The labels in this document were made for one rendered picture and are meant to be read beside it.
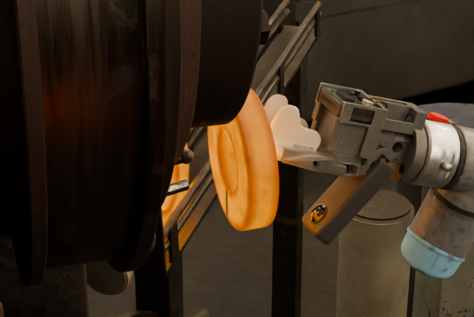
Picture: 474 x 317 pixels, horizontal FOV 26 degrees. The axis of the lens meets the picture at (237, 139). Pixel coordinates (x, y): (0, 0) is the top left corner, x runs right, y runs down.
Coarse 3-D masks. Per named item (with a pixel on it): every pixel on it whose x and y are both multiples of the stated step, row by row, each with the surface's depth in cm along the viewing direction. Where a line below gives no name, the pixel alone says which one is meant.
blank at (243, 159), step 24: (240, 120) 103; (264, 120) 104; (216, 144) 113; (240, 144) 104; (264, 144) 103; (216, 168) 114; (240, 168) 105; (264, 168) 103; (240, 192) 106; (264, 192) 103; (240, 216) 108; (264, 216) 106
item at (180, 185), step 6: (186, 150) 91; (186, 156) 91; (192, 156) 91; (180, 162) 91; (186, 162) 91; (186, 180) 92; (174, 186) 92; (180, 186) 92; (186, 186) 92; (168, 192) 91; (174, 192) 92; (180, 192) 92
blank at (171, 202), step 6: (186, 144) 136; (174, 168) 134; (180, 168) 134; (186, 168) 137; (174, 174) 134; (180, 174) 135; (186, 174) 137; (174, 180) 134; (180, 180) 135; (168, 198) 134; (174, 198) 134; (180, 198) 136; (168, 204) 133; (174, 204) 134; (162, 210) 130; (168, 210) 132; (162, 216) 130; (168, 216) 132
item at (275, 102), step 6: (276, 96) 110; (282, 96) 111; (270, 102) 110; (276, 102) 111; (282, 102) 111; (270, 108) 111; (276, 108) 111; (270, 114) 111; (270, 120) 111; (300, 120) 112; (306, 126) 113
